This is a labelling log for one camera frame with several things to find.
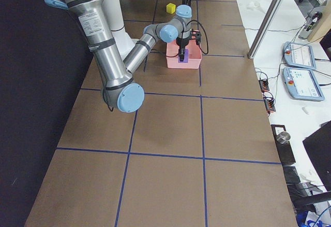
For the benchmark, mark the purple foam block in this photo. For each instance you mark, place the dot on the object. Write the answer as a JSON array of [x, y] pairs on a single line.
[[186, 58]]

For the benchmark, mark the yellow foam block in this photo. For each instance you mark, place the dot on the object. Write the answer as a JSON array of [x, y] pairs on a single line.
[[170, 8]]

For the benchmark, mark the pink plastic bin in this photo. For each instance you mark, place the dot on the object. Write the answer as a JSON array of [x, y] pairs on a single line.
[[192, 57]]

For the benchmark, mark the crumpled white paper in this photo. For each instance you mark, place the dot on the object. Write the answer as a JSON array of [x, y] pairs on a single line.
[[254, 5]]

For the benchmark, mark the orange connector box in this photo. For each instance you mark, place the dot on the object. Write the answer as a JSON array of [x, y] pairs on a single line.
[[269, 104], [264, 85]]

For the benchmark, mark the upper teach pendant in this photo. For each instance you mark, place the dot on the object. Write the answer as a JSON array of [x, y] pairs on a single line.
[[299, 55]]

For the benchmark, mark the teach pendant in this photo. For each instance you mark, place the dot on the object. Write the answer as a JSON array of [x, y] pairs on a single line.
[[302, 84], [299, 55]]

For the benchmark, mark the lower teach pendant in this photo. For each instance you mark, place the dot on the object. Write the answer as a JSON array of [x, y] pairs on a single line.
[[302, 84]]

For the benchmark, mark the metal cylinder weight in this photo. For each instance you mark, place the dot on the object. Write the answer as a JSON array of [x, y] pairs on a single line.
[[283, 137]]

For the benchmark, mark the black monitor corner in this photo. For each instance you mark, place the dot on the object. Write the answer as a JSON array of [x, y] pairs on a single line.
[[317, 147]]

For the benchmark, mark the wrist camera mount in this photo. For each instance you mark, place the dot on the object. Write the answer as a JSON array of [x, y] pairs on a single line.
[[196, 36]]

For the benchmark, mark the white pedestal column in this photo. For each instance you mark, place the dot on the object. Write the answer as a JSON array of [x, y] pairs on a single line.
[[113, 14]]

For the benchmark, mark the aluminium frame post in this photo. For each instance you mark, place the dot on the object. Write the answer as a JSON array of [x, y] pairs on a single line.
[[271, 12]]

